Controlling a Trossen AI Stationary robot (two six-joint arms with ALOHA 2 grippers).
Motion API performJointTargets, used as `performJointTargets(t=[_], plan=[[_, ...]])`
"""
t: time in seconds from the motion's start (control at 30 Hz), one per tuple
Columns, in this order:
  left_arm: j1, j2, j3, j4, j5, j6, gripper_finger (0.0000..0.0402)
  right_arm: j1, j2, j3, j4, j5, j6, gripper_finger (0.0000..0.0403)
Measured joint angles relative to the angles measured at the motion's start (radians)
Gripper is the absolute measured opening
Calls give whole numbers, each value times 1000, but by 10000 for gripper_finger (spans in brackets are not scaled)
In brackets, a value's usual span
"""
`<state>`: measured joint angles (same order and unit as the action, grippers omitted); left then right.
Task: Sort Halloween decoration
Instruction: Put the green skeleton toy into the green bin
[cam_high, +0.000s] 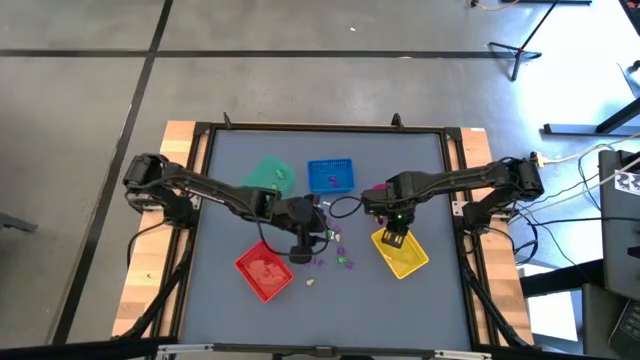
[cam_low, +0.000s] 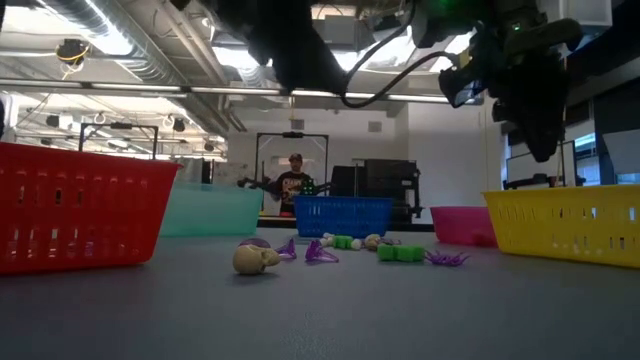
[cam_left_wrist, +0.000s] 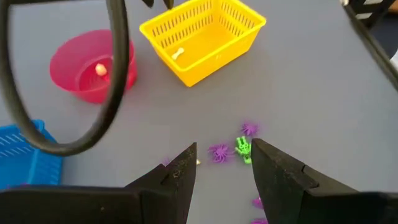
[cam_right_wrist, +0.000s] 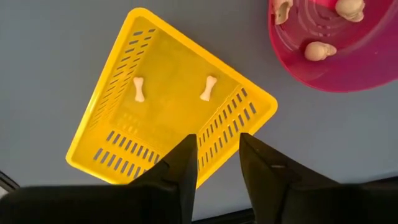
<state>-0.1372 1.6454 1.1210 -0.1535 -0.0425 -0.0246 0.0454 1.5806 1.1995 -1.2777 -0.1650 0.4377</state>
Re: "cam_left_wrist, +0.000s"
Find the pink plastic bowl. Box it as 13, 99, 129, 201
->
49, 29, 139, 105

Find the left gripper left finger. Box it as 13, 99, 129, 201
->
124, 142, 198, 224

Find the yellow plastic basket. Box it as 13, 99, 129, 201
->
139, 0, 267, 88

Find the purple plastic spider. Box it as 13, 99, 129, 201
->
240, 121, 260, 138
207, 143, 234, 164

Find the white plastic bone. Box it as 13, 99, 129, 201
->
170, 47, 186, 62

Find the blue plastic basket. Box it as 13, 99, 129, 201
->
0, 119, 65, 191

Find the black left camera cable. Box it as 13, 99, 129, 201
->
0, 0, 131, 157

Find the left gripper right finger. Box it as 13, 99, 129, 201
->
251, 139, 358, 224

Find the green plastic skeleton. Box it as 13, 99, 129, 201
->
234, 136, 254, 166

